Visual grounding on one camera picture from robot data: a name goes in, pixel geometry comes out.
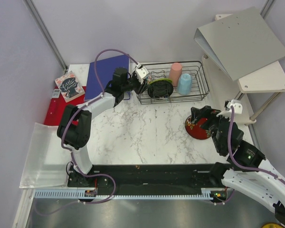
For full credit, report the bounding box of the green plate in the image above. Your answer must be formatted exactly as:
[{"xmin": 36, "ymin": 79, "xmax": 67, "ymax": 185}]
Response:
[{"xmin": 149, "ymin": 78, "xmax": 172, "ymax": 84}]

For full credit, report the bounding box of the blue patterned bowl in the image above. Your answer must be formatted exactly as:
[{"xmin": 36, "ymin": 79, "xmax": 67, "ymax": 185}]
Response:
[{"xmin": 147, "ymin": 74, "xmax": 152, "ymax": 82}]

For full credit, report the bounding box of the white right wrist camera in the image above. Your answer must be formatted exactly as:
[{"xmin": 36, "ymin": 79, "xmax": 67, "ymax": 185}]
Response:
[{"xmin": 216, "ymin": 99, "xmax": 243, "ymax": 118}]

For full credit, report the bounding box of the small white label card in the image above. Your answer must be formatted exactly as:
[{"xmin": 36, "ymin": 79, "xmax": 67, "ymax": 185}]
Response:
[{"xmin": 52, "ymin": 89, "xmax": 60, "ymax": 98}]

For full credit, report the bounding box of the aluminium frame post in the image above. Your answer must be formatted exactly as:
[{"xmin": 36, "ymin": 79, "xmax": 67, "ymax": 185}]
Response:
[
  {"xmin": 260, "ymin": 0, "xmax": 275, "ymax": 19},
  {"xmin": 24, "ymin": 0, "xmax": 68, "ymax": 72}
]

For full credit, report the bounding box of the black wire dish rack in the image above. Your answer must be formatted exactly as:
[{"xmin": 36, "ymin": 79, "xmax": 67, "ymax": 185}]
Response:
[{"xmin": 136, "ymin": 61, "xmax": 209, "ymax": 105}]

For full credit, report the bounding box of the black plate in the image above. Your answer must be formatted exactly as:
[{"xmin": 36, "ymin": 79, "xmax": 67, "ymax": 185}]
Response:
[{"xmin": 147, "ymin": 81, "xmax": 174, "ymax": 99}]

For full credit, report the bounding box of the light blue cable duct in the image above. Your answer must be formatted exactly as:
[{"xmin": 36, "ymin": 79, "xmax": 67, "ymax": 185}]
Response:
[{"xmin": 34, "ymin": 188, "xmax": 213, "ymax": 200}]

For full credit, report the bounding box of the little women book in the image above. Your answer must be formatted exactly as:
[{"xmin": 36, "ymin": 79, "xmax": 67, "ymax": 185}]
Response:
[{"xmin": 55, "ymin": 71, "xmax": 85, "ymax": 103}]

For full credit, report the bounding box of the red floral plate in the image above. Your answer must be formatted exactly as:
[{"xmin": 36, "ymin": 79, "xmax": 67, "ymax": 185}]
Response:
[{"xmin": 185, "ymin": 115, "xmax": 211, "ymax": 140}]

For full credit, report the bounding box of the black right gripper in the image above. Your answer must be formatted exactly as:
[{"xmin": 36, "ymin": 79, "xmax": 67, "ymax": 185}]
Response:
[{"xmin": 190, "ymin": 105, "xmax": 233, "ymax": 153}]

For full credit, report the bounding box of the blue ring binder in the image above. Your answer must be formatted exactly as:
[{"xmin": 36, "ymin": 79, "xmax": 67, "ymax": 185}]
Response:
[{"xmin": 84, "ymin": 55, "xmax": 129, "ymax": 101}]

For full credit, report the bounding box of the light blue cup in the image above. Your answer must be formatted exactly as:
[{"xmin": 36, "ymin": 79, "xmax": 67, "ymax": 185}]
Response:
[{"xmin": 177, "ymin": 74, "xmax": 192, "ymax": 95}]

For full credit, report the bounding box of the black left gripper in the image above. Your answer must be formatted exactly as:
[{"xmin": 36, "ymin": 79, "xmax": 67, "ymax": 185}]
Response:
[{"xmin": 122, "ymin": 71, "xmax": 151, "ymax": 95}]

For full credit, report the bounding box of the aluminium frame post right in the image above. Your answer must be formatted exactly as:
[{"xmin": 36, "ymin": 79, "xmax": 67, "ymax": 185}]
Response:
[{"xmin": 260, "ymin": 0, "xmax": 275, "ymax": 19}]

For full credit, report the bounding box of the red folder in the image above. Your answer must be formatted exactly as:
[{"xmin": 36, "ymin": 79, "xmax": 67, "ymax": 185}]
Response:
[{"xmin": 43, "ymin": 86, "xmax": 85, "ymax": 126}]

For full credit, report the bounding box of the aluminium frame post left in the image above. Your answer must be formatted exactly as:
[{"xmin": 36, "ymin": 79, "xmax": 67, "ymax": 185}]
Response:
[{"xmin": 24, "ymin": 0, "xmax": 68, "ymax": 72}]

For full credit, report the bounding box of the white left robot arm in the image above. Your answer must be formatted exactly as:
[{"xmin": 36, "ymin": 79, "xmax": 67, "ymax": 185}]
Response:
[{"xmin": 57, "ymin": 64, "xmax": 149, "ymax": 187}]

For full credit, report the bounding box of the yellow object at corner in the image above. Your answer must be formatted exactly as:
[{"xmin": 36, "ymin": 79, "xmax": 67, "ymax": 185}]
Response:
[{"xmin": 261, "ymin": 223, "xmax": 283, "ymax": 228}]

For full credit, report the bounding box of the white two-tier shelf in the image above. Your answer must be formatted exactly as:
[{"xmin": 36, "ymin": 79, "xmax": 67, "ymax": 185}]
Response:
[{"xmin": 202, "ymin": 14, "xmax": 285, "ymax": 124}]

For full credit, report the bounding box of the clear plastic sleeve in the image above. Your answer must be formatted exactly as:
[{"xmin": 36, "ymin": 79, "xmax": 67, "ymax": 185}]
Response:
[{"xmin": 19, "ymin": 123, "xmax": 71, "ymax": 189}]

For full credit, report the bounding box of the pink cup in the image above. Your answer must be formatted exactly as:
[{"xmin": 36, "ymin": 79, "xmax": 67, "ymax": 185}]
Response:
[{"xmin": 169, "ymin": 63, "xmax": 182, "ymax": 87}]

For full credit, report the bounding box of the grey ring binder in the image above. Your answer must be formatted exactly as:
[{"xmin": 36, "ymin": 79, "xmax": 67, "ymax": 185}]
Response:
[{"xmin": 194, "ymin": 7, "xmax": 285, "ymax": 81}]

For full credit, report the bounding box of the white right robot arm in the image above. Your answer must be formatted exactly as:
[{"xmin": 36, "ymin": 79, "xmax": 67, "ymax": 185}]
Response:
[{"xmin": 185, "ymin": 102, "xmax": 285, "ymax": 226}]

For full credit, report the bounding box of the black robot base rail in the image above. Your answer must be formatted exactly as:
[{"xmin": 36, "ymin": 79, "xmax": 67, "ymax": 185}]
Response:
[{"xmin": 67, "ymin": 164, "xmax": 225, "ymax": 197}]

